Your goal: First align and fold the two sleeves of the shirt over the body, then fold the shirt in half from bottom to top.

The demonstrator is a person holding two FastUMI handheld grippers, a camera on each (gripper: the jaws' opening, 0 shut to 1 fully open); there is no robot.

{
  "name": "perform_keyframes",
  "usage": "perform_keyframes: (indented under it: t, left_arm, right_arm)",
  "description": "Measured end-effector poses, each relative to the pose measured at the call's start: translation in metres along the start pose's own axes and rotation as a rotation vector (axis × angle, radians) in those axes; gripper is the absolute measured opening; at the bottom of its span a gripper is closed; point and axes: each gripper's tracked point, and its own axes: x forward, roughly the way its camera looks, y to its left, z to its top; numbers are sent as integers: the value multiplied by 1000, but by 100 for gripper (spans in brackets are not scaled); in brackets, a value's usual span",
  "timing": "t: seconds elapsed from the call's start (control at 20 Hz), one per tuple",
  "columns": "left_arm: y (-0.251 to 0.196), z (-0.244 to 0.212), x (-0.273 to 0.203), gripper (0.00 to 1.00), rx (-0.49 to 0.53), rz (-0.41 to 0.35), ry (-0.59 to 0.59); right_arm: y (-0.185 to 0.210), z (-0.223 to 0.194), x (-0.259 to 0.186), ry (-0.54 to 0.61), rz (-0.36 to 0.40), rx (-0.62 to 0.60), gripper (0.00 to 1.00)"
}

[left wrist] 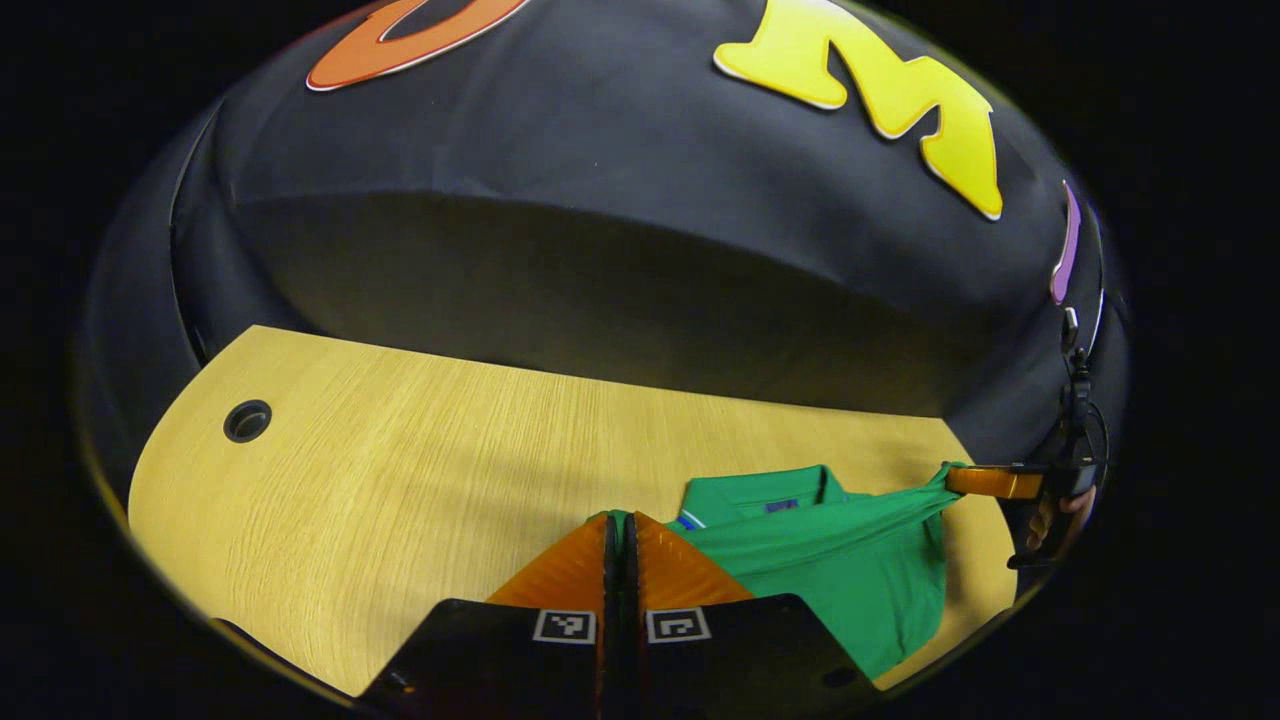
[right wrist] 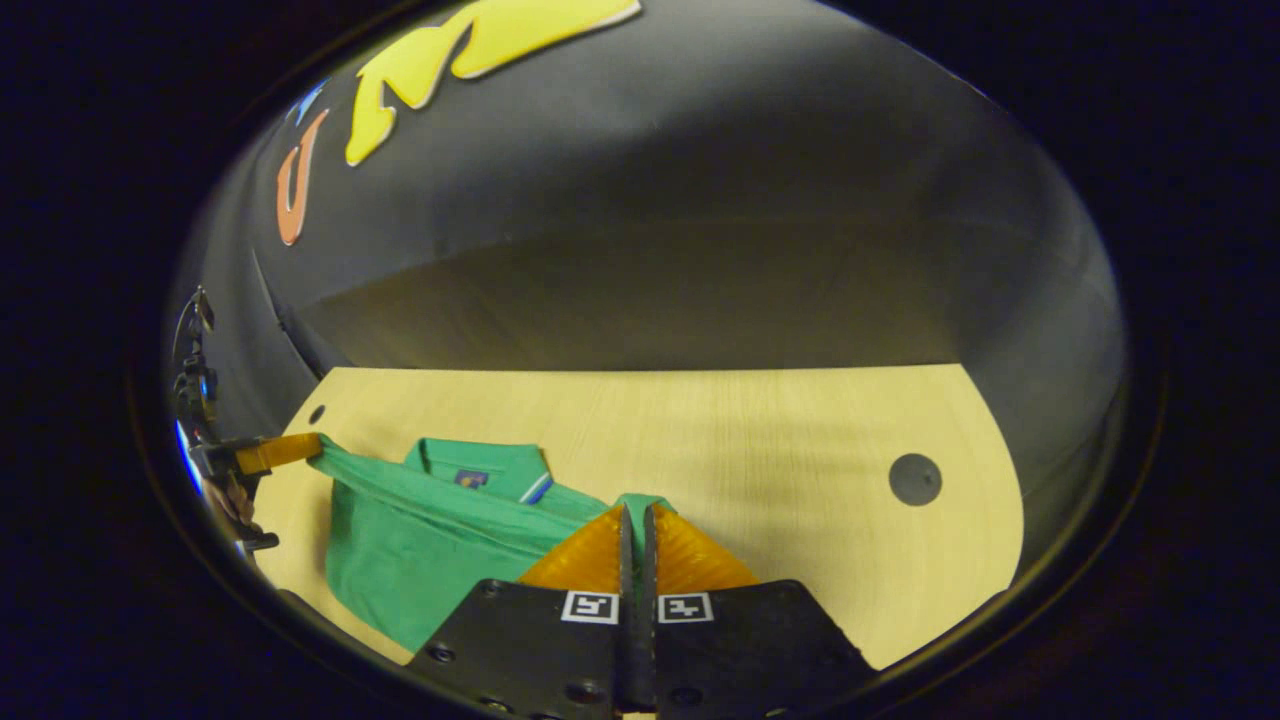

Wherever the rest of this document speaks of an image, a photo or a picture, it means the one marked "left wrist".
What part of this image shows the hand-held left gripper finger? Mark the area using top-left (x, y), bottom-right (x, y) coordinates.
top-left (623, 510), bottom-right (883, 719)
top-left (360, 513), bottom-right (624, 719)

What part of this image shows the green T-shirt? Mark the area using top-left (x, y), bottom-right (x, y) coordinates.
top-left (590, 462), bottom-right (969, 683)

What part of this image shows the black backdrop cloth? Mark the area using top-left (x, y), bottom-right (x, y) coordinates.
top-left (75, 0), bottom-right (1136, 521)

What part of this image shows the dark hanging cable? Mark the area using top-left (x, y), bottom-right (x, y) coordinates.
top-left (1060, 308), bottom-right (1111, 471)

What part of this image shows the black table cable hole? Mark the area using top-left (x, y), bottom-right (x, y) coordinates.
top-left (222, 399), bottom-right (274, 444)

